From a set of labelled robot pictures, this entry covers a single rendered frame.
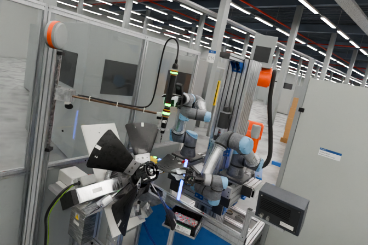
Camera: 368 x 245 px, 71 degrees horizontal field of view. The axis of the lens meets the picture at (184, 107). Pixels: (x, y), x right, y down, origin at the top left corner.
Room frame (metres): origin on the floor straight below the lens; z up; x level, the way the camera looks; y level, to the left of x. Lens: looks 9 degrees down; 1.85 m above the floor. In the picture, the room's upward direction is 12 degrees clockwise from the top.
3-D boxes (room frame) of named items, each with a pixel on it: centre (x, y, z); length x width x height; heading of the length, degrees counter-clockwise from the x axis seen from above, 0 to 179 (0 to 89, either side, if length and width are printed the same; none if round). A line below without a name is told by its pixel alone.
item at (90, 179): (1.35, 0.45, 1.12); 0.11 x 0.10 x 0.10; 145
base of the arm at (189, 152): (2.39, -0.13, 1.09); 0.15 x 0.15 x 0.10
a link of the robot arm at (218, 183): (1.58, -0.31, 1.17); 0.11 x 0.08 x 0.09; 93
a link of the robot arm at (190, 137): (2.39, -0.12, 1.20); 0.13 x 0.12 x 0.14; 92
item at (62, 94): (1.54, 0.73, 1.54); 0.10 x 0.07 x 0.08; 90
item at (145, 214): (1.52, 0.12, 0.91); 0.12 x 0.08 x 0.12; 55
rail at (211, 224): (1.79, -0.19, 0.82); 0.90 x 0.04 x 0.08; 55
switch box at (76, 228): (1.55, 0.50, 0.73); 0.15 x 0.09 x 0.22; 55
